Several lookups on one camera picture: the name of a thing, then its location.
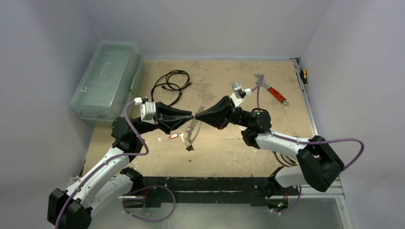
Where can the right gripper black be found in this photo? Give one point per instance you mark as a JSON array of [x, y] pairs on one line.
[[230, 111]]

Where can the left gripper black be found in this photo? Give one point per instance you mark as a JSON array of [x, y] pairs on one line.
[[164, 121]]

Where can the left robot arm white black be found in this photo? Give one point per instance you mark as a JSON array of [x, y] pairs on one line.
[[73, 207]]

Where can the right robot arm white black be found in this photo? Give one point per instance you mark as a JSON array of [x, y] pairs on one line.
[[258, 134]]

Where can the clear plastic storage box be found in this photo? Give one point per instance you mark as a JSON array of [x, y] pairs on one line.
[[112, 79]]

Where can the yellow black screwdriver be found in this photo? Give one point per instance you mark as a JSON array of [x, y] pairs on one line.
[[303, 76]]

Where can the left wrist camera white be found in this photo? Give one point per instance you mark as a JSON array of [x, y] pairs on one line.
[[147, 109]]

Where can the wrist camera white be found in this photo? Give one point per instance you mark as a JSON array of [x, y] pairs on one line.
[[239, 94], [147, 109]]

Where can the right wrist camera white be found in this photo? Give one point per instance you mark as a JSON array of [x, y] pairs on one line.
[[239, 94]]

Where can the red handled adjustable wrench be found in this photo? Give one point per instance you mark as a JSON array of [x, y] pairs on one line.
[[261, 82]]

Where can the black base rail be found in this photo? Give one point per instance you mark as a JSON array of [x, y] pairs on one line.
[[255, 191]]

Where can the aluminium frame rail right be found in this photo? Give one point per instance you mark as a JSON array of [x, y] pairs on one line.
[[308, 104]]

